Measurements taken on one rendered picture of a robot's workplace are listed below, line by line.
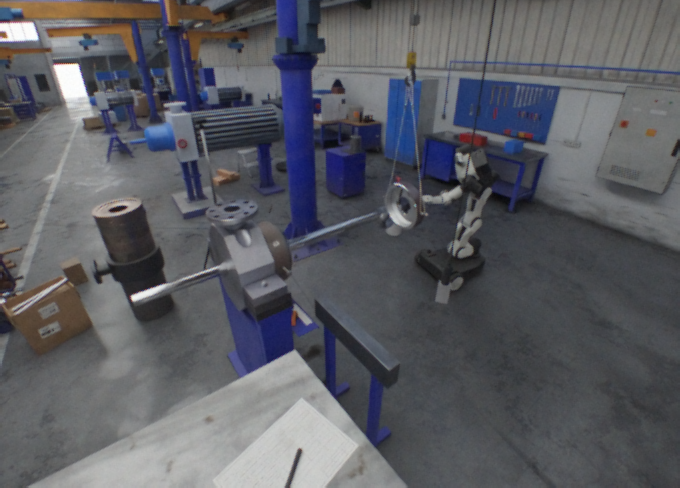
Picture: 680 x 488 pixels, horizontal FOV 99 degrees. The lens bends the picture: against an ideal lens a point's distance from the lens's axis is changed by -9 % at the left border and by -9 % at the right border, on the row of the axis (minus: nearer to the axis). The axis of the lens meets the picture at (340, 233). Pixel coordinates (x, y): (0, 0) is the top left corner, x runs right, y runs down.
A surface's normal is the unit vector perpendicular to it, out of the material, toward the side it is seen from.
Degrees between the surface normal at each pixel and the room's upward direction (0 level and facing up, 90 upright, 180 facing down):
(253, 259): 45
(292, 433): 0
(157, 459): 0
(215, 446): 0
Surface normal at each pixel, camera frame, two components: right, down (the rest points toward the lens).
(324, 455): 0.00, -0.88
